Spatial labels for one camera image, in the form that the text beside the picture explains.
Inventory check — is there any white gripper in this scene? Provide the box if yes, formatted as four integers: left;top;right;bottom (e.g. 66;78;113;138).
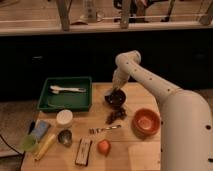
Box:
112;68;130;90

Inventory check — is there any dark purple bowl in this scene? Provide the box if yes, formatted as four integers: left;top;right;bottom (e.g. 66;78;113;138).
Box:
105;90;126;107

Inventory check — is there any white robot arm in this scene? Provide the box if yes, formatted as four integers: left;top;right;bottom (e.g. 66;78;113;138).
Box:
113;50;213;171

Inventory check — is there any orange bowl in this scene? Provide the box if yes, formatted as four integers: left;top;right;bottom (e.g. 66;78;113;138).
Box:
132;108;160;137

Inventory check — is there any dark grape bunch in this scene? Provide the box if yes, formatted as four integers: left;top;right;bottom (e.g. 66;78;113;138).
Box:
106;108;127;124

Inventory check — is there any green plastic tray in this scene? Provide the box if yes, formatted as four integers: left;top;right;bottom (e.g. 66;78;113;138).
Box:
37;77;92;112

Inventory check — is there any silver fork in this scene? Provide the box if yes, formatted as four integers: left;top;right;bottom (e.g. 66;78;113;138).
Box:
89;125;122;134

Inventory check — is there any white brush in tray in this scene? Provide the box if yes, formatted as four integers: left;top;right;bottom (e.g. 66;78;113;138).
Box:
50;85;86;93

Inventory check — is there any orange tomato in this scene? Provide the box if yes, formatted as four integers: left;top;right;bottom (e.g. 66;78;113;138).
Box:
97;139;111;156

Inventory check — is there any brown rectangular box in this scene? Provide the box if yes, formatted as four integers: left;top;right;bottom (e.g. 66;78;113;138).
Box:
75;138;92;166

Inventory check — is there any silver metal cup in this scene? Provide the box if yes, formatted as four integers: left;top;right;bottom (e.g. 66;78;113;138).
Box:
58;130;72;147

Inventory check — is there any blue sponge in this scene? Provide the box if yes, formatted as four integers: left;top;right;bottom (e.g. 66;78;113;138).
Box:
31;120;51;141

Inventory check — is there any green plastic cup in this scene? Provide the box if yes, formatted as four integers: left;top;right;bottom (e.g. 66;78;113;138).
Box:
20;135;38;152

